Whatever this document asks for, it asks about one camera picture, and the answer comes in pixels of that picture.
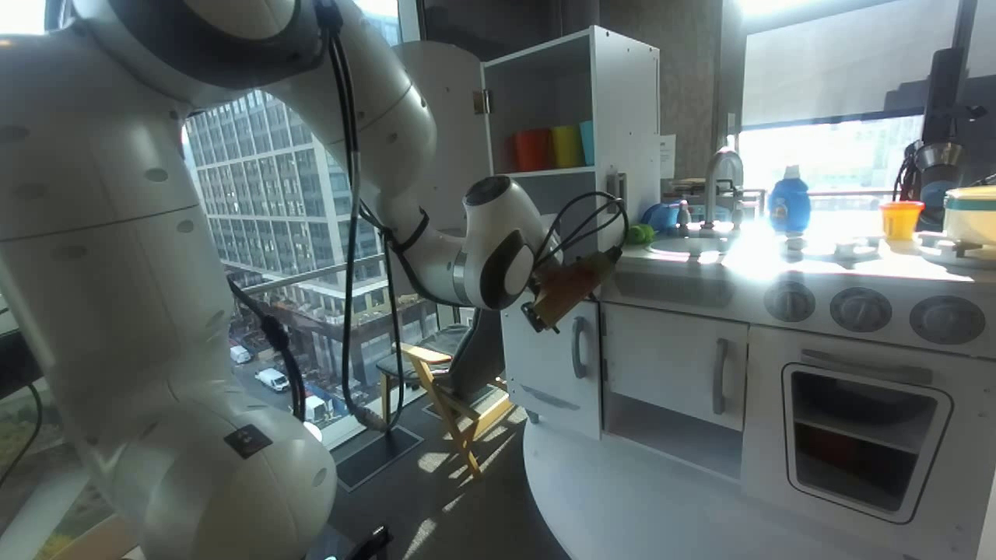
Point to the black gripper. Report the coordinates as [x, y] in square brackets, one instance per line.
[586, 280]

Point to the small black floor device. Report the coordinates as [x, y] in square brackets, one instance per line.
[370, 542]

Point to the blue plastic cup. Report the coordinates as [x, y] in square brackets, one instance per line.
[586, 143]

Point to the blue toy item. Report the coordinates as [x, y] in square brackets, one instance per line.
[668, 214]

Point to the white pot green rim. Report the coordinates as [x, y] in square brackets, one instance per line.
[972, 213]

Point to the yellow translucent cup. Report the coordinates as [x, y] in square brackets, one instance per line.
[900, 221]

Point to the white toy kitchen unit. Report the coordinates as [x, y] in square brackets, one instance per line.
[631, 102]

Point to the yellow wrist camera mount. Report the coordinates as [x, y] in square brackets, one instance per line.
[578, 284]

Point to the green round toy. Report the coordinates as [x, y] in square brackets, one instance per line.
[640, 235]

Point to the white wall plate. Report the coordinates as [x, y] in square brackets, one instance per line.
[668, 157]

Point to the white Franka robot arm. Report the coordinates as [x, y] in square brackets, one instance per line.
[104, 259]

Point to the grey roller window shade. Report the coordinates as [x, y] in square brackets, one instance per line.
[828, 63]

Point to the yellow green plastic cup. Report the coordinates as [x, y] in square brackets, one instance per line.
[563, 147]

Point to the narrow white cabinet door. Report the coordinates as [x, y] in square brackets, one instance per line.
[538, 384]

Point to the black stove knob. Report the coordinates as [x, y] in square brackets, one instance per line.
[790, 300]
[946, 317]
[860, 308]

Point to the silver toy faucet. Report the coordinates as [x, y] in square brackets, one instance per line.
[726, 173]

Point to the blue bottle white cap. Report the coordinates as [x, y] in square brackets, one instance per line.
[790, 205]

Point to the orange plastic cup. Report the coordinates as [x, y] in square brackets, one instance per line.
[527, 150]

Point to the grey toy phone handset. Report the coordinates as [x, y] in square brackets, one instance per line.
[616, 187]

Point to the black equipment stand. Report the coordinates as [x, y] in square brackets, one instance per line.
[944, 102]

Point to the wooden folding chair dark fabric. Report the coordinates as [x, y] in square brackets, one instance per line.
[472, 358]

